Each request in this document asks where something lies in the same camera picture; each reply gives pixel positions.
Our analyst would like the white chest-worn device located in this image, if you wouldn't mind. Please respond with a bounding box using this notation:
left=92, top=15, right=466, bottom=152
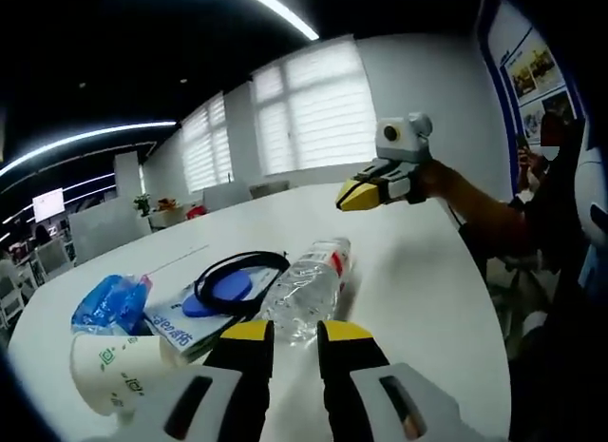
left=572, top=123, right=608, bottom=256

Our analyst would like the long ceiling strip light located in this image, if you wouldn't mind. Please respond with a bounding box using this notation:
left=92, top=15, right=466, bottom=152
left=227, top=0, right=319, bottom=40

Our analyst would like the person's right hand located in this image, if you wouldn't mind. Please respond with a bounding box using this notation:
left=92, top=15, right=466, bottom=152
left=417, top=157, right=460, bottom=199

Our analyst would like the small window with blinds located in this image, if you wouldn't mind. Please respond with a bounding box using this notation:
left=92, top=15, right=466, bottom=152
left=180, top=92, right=235, bottom=194

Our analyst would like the clear plastic water bottle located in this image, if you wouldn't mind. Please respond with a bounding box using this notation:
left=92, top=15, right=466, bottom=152
left=260, top=237, right=355, bottom=347

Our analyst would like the curved ceiling strip light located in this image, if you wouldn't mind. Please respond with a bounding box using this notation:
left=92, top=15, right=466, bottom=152
left=0, top=121, right=177, bottom=177

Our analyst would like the white partition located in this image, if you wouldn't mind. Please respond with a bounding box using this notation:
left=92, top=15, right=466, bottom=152
left=68, top=202, right=153, bottom=265

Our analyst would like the large window with blinds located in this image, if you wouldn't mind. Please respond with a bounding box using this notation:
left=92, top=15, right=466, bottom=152
left=251, top=37, right=376, bottom=177

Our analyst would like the person's dark shirt torso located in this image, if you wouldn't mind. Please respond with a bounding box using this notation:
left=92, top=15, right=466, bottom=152
left=507, top=203, right=608, bottom=442

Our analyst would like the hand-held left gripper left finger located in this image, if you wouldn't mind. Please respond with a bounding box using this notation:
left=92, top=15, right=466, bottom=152
left=85, top=319, right=276, bottom=442

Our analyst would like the blue tissue pack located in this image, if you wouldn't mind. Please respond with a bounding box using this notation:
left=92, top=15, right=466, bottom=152
left=70, top=273, right=156, bottom=339

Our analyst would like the row of white office chairs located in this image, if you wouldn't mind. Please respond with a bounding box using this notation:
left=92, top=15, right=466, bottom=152
left=0, top=232, right=73, bottom=329

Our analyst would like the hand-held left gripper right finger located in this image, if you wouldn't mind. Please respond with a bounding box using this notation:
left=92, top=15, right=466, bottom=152
left=316, top=319, right=476, bottom=442

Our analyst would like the white printed plastic bag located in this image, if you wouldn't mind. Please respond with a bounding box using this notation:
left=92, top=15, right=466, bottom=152
left=142, top=265, right=286, bottom=363

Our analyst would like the blue white wall poster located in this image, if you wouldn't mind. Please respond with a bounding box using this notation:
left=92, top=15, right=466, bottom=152
left=477, top=0, right=586, bottom=189

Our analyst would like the white paper cup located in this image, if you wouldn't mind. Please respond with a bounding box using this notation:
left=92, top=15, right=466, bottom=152
left=69, top=335, right=180, bottom=417

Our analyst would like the blue round disc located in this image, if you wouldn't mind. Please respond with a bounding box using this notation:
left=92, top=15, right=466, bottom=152
left=181, top=294, right=215, bottom=318
left=210, top=269, right=257, bottom=303

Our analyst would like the potted plant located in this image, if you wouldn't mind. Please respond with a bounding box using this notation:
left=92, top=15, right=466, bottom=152
left=132, top=192, right=153, bottom=219

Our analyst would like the white hanging monitor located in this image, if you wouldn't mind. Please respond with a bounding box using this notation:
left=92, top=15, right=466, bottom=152
left=31, top=187, right=66, bottom=222

